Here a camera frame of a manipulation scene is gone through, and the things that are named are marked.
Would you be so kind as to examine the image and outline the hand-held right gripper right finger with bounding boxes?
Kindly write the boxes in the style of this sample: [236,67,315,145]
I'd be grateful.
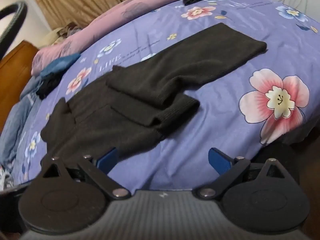
[195,147,288,201]

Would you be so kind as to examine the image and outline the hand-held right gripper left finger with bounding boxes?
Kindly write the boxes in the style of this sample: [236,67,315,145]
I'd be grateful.
[41,147,132,201]

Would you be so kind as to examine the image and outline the black pants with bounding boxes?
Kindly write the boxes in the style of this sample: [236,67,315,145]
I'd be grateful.
[40,22,268,166]

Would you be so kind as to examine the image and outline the small black cloth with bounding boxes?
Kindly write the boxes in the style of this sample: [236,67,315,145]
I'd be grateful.
[36,72,63,100]

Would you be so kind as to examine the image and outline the light blue jeans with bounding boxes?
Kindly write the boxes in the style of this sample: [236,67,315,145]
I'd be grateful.
[0,79,43,166]

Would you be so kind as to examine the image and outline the black white patterned cloth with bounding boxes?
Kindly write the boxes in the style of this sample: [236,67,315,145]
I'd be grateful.
[0,164,13,191]

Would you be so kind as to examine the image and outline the dark blue denim garment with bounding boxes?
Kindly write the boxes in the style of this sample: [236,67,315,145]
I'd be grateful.
[40,53,82,78]

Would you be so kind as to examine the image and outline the purple floral bed sheet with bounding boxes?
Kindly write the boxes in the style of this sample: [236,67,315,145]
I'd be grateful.
[0,0,320,193]

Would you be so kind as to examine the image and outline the wooden headboard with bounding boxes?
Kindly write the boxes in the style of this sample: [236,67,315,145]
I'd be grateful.
[0,40,40,133]

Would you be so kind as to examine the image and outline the cream pillow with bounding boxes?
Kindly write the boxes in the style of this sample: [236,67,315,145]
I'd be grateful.
[41,21,83,48]

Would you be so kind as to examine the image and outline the pink quilt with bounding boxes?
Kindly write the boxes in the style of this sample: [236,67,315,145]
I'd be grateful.
[31,0,225,77]

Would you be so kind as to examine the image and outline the beige curtain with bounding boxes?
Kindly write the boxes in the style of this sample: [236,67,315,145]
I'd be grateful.
[25,0,175,30]

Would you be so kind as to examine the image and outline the black braided cable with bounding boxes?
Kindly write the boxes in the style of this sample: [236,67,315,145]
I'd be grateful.
[0,1,28,58]

